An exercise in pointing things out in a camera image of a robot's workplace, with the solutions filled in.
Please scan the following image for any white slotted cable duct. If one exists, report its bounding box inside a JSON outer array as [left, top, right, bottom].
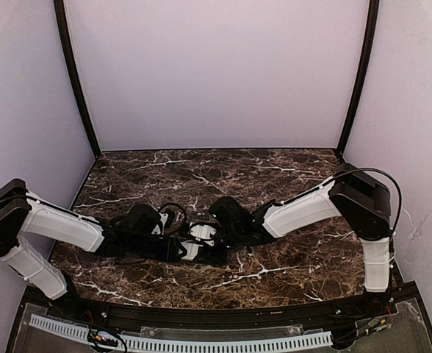
[[28, 314, 333, 352]]

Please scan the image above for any white remote control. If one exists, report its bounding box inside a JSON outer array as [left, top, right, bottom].
[[179, 240, 204, 263]]

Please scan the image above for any black front rail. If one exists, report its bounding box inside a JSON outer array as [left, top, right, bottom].
[[68, 297, 371, 334]]

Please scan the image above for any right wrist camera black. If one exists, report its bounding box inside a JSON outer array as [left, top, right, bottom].
[[188, 223, 218, 246]]

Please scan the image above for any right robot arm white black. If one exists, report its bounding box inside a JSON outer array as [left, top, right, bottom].
[[209, 163, 397, 293]]

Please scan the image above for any right black frame post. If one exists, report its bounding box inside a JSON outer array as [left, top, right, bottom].
[[336, 0, 380, 157]]

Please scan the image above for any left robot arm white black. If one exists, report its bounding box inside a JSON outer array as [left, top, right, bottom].
[[0, 179, 188, 300]]

